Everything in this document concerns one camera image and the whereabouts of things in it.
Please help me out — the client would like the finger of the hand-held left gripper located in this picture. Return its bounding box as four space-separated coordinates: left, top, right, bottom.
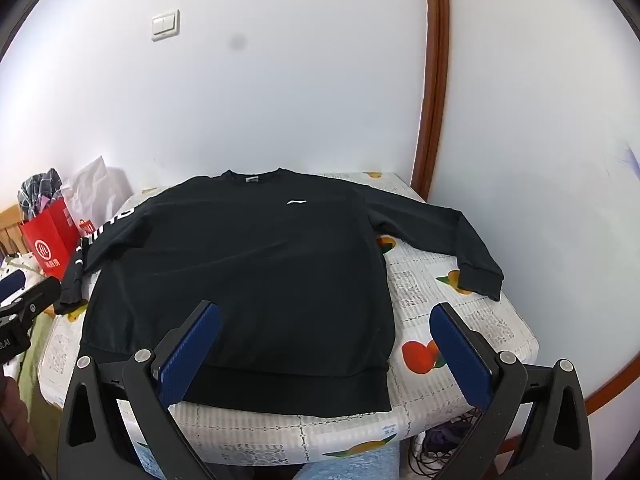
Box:
10 276 62 321
0 270 27 306

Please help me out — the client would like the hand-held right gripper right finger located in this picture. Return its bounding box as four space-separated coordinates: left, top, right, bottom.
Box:
429 301 593 480

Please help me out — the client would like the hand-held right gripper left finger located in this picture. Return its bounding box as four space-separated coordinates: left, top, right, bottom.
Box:
57 300 223 480

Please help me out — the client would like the black sweatshirt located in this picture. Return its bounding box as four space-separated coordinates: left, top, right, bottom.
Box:
54 169 505 418

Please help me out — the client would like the person's left hand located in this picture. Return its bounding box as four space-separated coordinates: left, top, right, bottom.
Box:
0 376 37 461

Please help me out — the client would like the white dotted cloth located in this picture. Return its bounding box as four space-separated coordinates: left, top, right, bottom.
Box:
0 255 42 283

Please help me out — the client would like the green cloth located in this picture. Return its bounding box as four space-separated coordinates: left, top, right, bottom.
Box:
17 310 58 406

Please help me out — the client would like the red paper bag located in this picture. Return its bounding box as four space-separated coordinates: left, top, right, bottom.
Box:
20 195 83 281

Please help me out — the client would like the wooden chair back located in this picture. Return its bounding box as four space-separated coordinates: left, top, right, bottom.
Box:
0 205 26 261

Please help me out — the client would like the fruit print tablecloth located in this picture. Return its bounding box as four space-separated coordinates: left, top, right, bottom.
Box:
37 171 541 466

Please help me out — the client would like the plaid cloth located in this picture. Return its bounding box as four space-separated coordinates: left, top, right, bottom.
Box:
18 167 63 221

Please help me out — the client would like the white plastic bag red logo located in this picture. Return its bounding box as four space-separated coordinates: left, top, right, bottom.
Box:
62 155 133 237

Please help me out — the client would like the wooden baseboard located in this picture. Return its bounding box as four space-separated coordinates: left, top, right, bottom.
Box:
584 367 632 417

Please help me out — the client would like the person's light blue fleece clothing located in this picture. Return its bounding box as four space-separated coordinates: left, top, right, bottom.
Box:
300 447 402 480

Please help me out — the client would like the tangle of dark cables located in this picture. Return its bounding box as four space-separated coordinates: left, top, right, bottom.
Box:
405 410 482 478

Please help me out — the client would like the white light switch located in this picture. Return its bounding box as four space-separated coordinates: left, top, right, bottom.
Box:
151 8 181 42

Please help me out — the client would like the wooden door frame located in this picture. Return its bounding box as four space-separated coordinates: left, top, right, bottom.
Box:
410 0 453 203

